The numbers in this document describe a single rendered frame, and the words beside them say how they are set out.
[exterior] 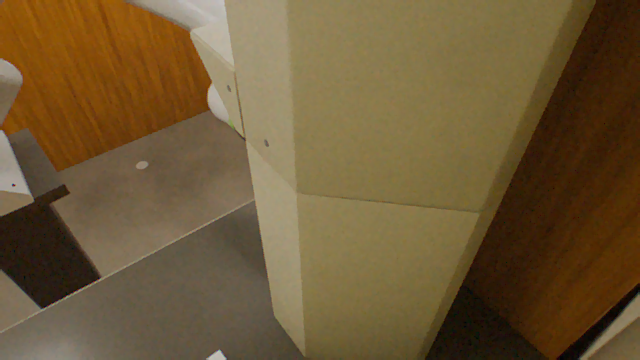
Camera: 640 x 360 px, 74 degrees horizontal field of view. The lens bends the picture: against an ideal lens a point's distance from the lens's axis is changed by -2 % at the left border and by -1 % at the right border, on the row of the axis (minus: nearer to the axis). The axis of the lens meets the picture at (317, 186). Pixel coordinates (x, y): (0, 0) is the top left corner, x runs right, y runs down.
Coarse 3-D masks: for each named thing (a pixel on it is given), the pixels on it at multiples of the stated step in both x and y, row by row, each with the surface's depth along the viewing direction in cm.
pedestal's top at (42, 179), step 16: (16, 144) 123; (32, 144) 123; (32, 160) 119; (48, 160) 119; (32, 176) 114; (48, 176) 114; (32, 192) 110; (48, 192) 111; (64, 192) 114; (32, 208) 110; (0, 224) 107
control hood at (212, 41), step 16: (192, 32) 52; (208, 32) 51; (224, 32) 51; (208, 48) 49; (224, 48) 49; (208, 64) 51; (224, 64) 47; (224, 80) 49; (224, 96) 52; (240, 112) 50; (240, 128) 52
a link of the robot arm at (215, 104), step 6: (210, 90) 90; (210, 96) 90; (216, 96) 89; (210, 102) 91; (216, 102) 89; (210, 108) 92; (216, 108) 90; (222, 108) 89; (216, 114) 92; (222, 114) 89; (228, 114) 88; (222, 120) 92; (228, 120) 88
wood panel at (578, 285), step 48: (624, 0) 45; (576, 48) 52; (624, 48) 47; (576, 96) 54; (624, 96) 50; (528, 144) 63; (576, 144) 57; (624, 144) 52; (528, 192) 67; (576, 192) 60; (624, 192) 55; (528, 240) 72; (576, 240) 64; (624, 240) 58; (480, 288) 88; (528, 288) 77; (576, 288) 68; (624, 288) 61; (528, 336) 83; (576, 336) 72
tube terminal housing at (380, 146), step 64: (256, 0) 35; (320, 0) 31; (384, 0) 30; (448, 0) 30; (512, 0) 29; (576, 0) 29; (256, 64) 40; (320, 64) 35; (384, 64) 34; (448, 64) 33; (512, 64) 32; (256, 128) 48; (320, 128) 40; (384, 128) 39; (448, 128) 38; (512, 128) 37; (256, 192) 59; (320, 192) 46; (384, 192) 45; (448, 192) 43; (320, 256) 55; (384, 256) 53; (448, 256) 51; (320, 320) 68; (384, 320) 65
